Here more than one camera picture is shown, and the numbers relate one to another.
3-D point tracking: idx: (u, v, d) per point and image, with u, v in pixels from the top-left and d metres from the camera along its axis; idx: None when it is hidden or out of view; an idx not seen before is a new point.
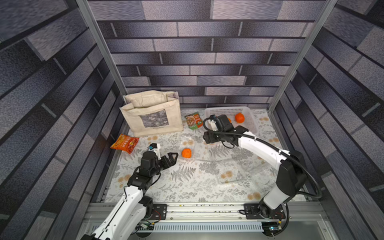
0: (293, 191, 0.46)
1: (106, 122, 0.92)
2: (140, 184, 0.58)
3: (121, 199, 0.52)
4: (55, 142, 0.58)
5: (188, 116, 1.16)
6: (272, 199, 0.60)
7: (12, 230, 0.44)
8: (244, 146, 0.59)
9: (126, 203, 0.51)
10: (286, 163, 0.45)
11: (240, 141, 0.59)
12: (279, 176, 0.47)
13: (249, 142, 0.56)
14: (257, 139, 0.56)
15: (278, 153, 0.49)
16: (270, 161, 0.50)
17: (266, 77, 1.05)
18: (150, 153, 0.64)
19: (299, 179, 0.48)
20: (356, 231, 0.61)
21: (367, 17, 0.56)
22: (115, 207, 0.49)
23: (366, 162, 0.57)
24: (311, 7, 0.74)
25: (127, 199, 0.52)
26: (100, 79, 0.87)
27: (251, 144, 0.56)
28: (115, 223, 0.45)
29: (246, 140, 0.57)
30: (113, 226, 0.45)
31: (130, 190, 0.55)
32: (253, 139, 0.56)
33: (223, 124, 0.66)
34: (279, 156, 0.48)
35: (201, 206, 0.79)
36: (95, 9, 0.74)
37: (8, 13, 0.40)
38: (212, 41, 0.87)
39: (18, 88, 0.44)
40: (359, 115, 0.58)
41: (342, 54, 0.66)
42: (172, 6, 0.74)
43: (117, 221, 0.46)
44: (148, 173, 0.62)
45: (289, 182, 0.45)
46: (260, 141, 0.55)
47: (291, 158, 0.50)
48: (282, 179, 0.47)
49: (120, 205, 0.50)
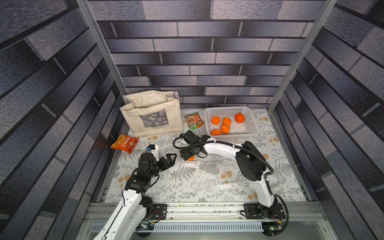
0: (255, 175, 0.54)
1: (106, 122, 0.92)
2: (138, 186, 0.57)
3: (119, 204, 0.51)
4: (55, 142, 0.58)
5: (188, 116, 1.16)
6: (262, 195, 0.62)
7: (13, 230, 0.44)
8: (210, 150, 0.67)
9: (124, 208, 0.50)
10: (239, 154, 0.53)
11: (206, 148, 0.67)
12: (240, 167, 0.55)
13: (212, 146, 0.64)
14: (217, 141, 0.65)
15: (233, 147, 0.58)
16: (231, 155, 0.57)
17: (265, 77, 1.05)
18: (147, 155, 0.63)
19: (255, 163, 0.55)
20: (356, 232, 0.61)
21: (367, 17, 0.56)
22: (113, 213, 0.49)
23: (366, 162, 0.57)
24: (312, 7, 0.74)
25: (125, 204, 0.51)
26: (100, 79, 0.87)
27: (213, 147, 0.63)
28: (114, 230, 0.45)
29: (209, 145, 0.65)
30: (112, 233, 0.44)
31: (128, 194, 0.54)
32: (214, 143, 0.64)
33: (190, 138, 0.75)
34: (234, 149, 0.56)
35: (201, 206, 0.79)
36: (95, 9, 0.74)
37: (8, 14, 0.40)
38: (212, 41, 0.87)
39: (18, 88, 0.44)
40: (359, 115, 0.58)
41: (342, 54, 0.66)
42: (172, 6, 0.74)
43: (116, 227, 0.46)
44: (146, 174, 0.61)
45: (247, 169, 0.53)
46: (219, 142, 0.64)
47: (243, 149, 0.59)
48: (243, 168, 0.54)
49: (118, 210, 0.49)
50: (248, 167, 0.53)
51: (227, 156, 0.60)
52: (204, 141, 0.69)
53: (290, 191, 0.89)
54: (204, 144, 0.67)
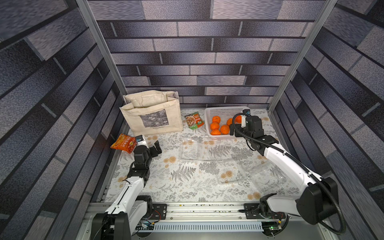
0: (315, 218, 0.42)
1: (106, 122, 0.92)
2: (139, 175, 0.61)
3: (125, 185, 0.55)
4: (55, 142, 0.58)
5: (188, 116, 1.16)
6: (278, 205, 0.59)
7: (12, 230, 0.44)
8: (272, 157, 0.55)
9: (131, 186, 0.55)
10: (313, 186, 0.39)
11: (266, 150, 0.56)
12: (302, 199, 0.43)
13: (277, 155, 0.53)
14: (286, 153, 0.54)
15: (307, 175, 0.45)
16: (297, 181, 0.45)
17: (265, 77, 1.05)
18: (140, 147, 0.66)
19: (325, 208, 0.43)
20: (356, 231, 0.61)
21: (367, 17, 0.56)
22: (121, 191, 0.52)
23: (366, 162, 0.57)
24: (311, 7, 0.74)
25: (132, 184, 0.56)
26: (100, 79, 0.87)
27: (278, 157, 0.52)
28: (126, 200, 0.48)
29: (274, 151, 0.54)
30: (124, 203, 0.47)
31: (132, 179, 0.58)
32: (281, 153, 0.53)
33: (255, 129, 0.63)
34: (307, 179, 0.44)
35: (201, 206, 0.79)
36: (95, 9, 0.74)
37: (7, 13, 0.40)
38: (212, 41, 0.87)
39: (18, 88, 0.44)
40: (359, 115, 0.58)
41: (342, 54, 0.66)
42: (172, 6, 0.74)
43: (127, 199, 0.49)
44: (143, 165, 0.65)
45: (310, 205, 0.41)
46: (289, 156, 0.51)
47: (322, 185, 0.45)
48: (304, 203, 0.43)
49: (125, 189, 0.53)
50: (313, 208, 0.41)
51: (292, 178, 0.48)
52: (269, 144, 0.57)
53: (290, 191, 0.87)
54: (268, 146, 0.56)
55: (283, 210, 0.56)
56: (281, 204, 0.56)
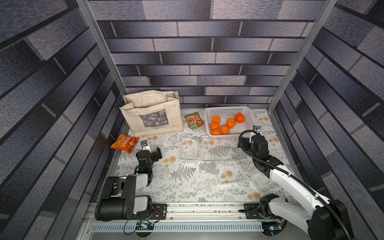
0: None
1: (106, 122, 0.92)
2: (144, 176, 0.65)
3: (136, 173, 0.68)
4: (55, 142, 0.58)
5: (188, 116, 1.16)
6: (280, 211, 0.58)
7: (12, 230, 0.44)
8: (277, 179, 0.55)
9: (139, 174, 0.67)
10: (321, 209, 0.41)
11: (272, 172, 0.56)
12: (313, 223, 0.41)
13: (282, 177, 0.53)
14: (291, 175, 0.53)
15: (314, 197, 0.44)
16: (305, 203, 0.45)
17: (265, 77, 1.05)
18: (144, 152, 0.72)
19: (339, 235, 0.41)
20: (356, 231, 0.61)
21: (367, 17, 0.56)
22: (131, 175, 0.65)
23: (366, 162, 0.57)
24: (311, 7, 0.74)
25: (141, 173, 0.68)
26: (100, 79, 0.87)
27: (284, 179, 0.52)
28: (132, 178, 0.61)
29: (279, 173, 0.54)
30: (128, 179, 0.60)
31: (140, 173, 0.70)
32: (286, 175, 0.53)
33: (261, 150, 0.63)
34: (315, 201, 0.43)
35: (201, 206, 0.79)
36: (95, 9, 0.74)
37: (7, 13, 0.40)
38: (212, 41, 0.87)
39: (18, 88, 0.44)
40: (359, 115, 0.58)
41: (342, 54, 0.66)
42: (172, 6, 0.74)
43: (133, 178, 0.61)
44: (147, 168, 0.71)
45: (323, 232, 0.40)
46: (295, 178, 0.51)
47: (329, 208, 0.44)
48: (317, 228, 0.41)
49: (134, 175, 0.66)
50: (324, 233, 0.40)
51: (298, 200, 0.48)
52: (274, 166, 0.57)
53: None
54: (272, 169, 0.57)
55: (285, 217, 0.56)
56: (284, 211, 0.56)
